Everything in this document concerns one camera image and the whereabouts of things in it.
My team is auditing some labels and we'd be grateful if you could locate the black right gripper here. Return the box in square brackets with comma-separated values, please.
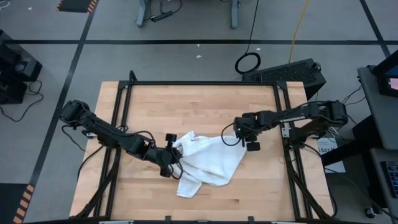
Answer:
[234, 112, 261, 152]

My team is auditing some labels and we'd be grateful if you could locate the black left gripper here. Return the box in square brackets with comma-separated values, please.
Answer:
[146, 133, 183, 178]

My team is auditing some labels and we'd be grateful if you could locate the white plaid towel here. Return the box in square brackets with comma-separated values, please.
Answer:
[172, 130, 248, 199]

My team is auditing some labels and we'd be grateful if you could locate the silver mounting plate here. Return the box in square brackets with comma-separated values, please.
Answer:
[281, 126, 295, 139]

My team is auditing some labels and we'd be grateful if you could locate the black computer tower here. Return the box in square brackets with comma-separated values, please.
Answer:
[241, 58, 327, 101]

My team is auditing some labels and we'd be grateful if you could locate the white labelled box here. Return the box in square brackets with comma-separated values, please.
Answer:
[317, 138, 346, 174]

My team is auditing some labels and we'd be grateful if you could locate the black desk base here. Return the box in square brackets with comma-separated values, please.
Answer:
[322, 114, 385, 167]

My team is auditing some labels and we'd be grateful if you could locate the grey desk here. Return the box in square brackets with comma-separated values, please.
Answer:
[369, 147, 398, 208]
[357, 64, 398, 151]

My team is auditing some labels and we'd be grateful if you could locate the grey desk leg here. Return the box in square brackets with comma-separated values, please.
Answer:
[229, 0, 241, 30]
[136, 0, 152, 28]

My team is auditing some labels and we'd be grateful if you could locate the black power strip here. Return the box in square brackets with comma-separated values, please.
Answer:
[150, 11, 174, 23]

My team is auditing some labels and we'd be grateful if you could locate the black keyboard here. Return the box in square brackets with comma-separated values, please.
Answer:
[381, 160, 398, 199]

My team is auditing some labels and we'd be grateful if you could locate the black computer monitor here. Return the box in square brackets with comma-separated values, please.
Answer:
[372, 49, 398, 98]

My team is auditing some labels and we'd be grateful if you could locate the black hazard-striped floor mat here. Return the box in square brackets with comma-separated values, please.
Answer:
[0, 182, 35, 224]
[55, 0, 100, 14]

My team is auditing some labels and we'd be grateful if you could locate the black equipment stack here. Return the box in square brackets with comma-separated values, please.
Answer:
[0, 29, 44, 105]

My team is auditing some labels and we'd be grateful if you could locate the black metal table frame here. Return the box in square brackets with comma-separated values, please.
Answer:
[70, 70, 338, 224]

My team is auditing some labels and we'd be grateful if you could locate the black hanging cable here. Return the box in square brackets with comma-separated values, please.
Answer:
[234, 0, 262, 75]

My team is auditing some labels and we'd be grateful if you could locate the yellow cable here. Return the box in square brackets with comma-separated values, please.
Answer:
[288, 0, 310, 65]

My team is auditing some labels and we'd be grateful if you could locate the black floor cable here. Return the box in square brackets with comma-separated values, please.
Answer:
[0, 80, 44, 123]

